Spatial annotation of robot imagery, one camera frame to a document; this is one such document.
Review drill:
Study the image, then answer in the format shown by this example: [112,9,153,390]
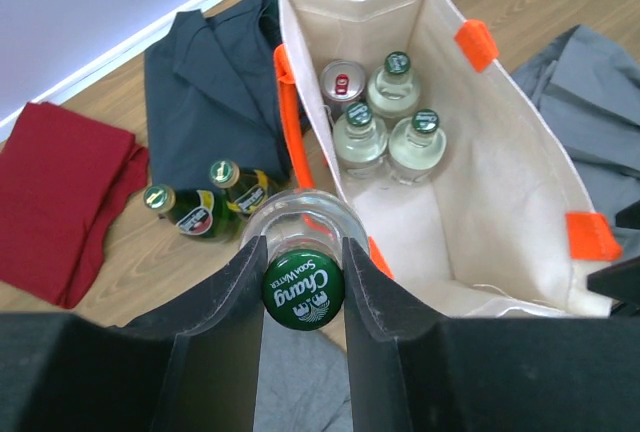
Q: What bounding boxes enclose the dark teal folded jacket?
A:
[144,0,292,189]

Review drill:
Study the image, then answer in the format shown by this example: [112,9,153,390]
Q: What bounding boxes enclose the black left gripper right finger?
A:
[342,239,639,431]

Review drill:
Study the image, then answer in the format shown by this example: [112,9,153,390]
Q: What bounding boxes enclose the red folded cloth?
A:
[1,102,149,309]

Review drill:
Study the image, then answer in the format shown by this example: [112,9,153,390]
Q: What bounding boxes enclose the green Perrier bottle red label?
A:
[143,184,240,242]

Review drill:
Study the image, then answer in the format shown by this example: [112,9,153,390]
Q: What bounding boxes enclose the green Perrier bottle yellow label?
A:
[208,159,281,221]

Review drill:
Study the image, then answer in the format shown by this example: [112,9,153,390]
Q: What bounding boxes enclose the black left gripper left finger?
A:
[1,237,267,431]

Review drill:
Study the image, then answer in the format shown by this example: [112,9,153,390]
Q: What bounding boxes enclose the clear Chang soda bottle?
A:
[388,109,447,185]
[332,102,388,179]
[366,51,421,121]
[241,188,370,331]

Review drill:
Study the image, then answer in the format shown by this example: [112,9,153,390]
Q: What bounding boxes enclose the grey knit shorts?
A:
[253,317,353,431]

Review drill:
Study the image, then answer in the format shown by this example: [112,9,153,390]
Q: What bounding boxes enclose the beige canvas tote bag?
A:
[274,0,623,317]

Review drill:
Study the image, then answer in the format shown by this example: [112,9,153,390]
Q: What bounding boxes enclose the red soda can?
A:
[319,60,367,120]

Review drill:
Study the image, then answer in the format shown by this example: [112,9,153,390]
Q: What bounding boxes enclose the grey pleated skirt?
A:
[512,25,639,257]

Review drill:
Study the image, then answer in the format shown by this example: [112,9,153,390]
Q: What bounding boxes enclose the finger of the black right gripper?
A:
[585,204,640,318]

